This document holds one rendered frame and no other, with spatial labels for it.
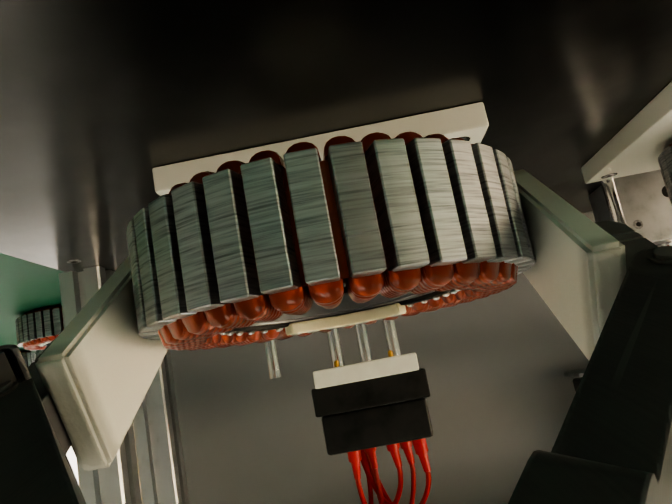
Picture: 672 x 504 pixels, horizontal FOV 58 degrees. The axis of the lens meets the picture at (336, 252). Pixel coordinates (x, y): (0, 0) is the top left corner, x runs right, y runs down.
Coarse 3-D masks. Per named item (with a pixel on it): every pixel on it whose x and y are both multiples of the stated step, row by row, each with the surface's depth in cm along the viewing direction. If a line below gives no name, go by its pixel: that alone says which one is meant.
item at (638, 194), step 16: (624, 176) 45; (640, 176) 45; (656, 176) 45; (592, 192) 49; (624, 192) 45; (640, 192) 45; (656, 192) 45; (592, 208) 50; (624, 208) 45; (640, 208) 45; (656, 208) 45; (640, 224) 44; (656, 224) 44; (656, 240) 44
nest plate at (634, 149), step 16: (656, 96) 30; (640, 112) 32; (656, 112) 30; (624, 128) 34; (640, 128) 32; (656, 128) 31; (608, 144) 36; (624, 144) 34; (640, 144) 34; (656, 144) 34; (592, 160) 39; (608, 160) 36; (624, 160) 36; (640, 160) 37; (656, 160) 38; (592, 176) 39; (608, 176) 40
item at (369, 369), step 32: (384, 320) 47; (320, 384) 34; (352, 384) 36; (384, 384) 36; (416, 384) 36; (320, 416) 36; (352, 416) 36; (384, 416) 36; (416, 416) 36; (352, 448) 36
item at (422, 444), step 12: (396, 444) 43; (408, 444) 46; (420, 444) 43; (348, 456) 44; (360, 456) 44; (372, 456) 45; (396, 456) 43; (408, 456) 46; (420, 456) 43; (372, 468) 45; (360, 480) 44; (372, 480) 47; (360, 492) 43; (372, 492) 46; (384, 492) 46
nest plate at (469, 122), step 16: (432, 112) 27; (448, 112) 27; (464, 112) 26; (480, 112) 26; (352, 128) 27; (368, 128) 27; (384, 128) 27; (400, 128) 27; (416, 128) 27; (432, 128) 26; (448, 128) 26; (464, 128) 26; (480, 128) 26; (272, 144) 27; (288, 144) 27; (320, 144) 27; (192, 160) 27; (208, 160) 27; (224, 160) 27; (240, 160) 27; (160, 176) 27; (176, 176) 27; (192, 176) 27; (160, 192) 27
